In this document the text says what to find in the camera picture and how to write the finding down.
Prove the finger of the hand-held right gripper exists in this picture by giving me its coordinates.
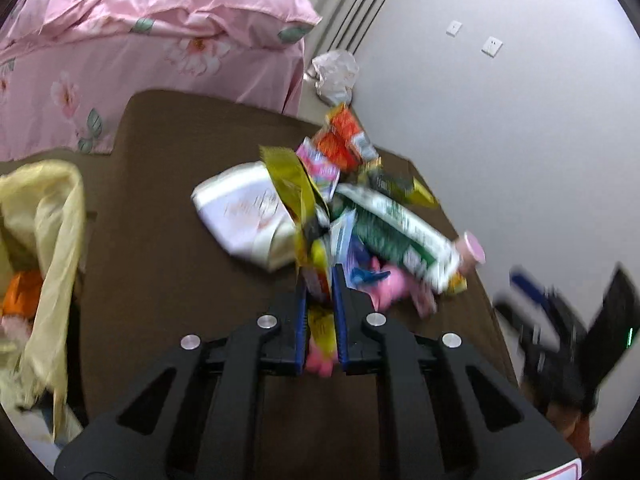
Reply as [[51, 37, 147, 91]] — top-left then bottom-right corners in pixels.
[[492, 269, 557, 332]]

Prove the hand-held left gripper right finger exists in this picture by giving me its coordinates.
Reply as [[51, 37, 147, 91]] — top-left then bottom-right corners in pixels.
[[331, 262, 583, 480]]

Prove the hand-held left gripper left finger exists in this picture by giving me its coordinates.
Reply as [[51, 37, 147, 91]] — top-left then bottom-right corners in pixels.
[[54, 277, 308, 480]]

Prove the pink plastic wrapper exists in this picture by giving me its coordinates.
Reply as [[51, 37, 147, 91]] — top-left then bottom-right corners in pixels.
[[304, 257, 419, 379]]

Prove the yellow foil wrapper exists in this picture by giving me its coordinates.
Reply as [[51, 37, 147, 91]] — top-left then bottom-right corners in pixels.
[[259, 145, 337, 361]]

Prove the yellow plastic trash bag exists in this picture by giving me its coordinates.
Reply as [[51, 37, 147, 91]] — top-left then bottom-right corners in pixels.
[[0, 159, 90, 443]]

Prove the blue white wrapper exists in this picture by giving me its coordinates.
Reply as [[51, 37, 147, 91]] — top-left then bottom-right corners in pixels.
[[330, 209, 392, 292]]

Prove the pink lidded cup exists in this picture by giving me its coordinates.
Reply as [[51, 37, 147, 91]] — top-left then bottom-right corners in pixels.
[[452, 231, 487, 274]]

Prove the small pink white packet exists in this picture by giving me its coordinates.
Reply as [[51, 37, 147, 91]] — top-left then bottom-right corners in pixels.
[[410, 280, 439, 319]]

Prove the green white snack bag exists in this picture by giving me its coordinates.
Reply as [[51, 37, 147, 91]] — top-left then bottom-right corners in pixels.
[[334, 182, 464, 294]]

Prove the dark green yellow packet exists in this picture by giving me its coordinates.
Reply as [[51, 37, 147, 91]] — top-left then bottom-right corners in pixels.
[[359, 159, 439, 209]]

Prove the orange snack packet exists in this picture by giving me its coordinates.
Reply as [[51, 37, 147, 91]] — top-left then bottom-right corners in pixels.
[[314, 102, 379, 172]]

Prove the white crumpled plastic bag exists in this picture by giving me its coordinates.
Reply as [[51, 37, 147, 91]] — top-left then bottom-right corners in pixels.
[[311, 49, 360, 106]]

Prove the pink floral bed sheet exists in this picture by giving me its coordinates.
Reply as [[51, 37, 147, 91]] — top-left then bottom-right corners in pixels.
[[0, 30, 307, 162]]

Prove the beige striped curtain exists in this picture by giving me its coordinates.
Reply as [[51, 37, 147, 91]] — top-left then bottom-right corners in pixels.
[[277, 0, 417, 57]]

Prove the pink floral quilt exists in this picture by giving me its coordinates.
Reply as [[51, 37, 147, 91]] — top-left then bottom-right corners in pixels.
[[4, 0, 323, 53]]

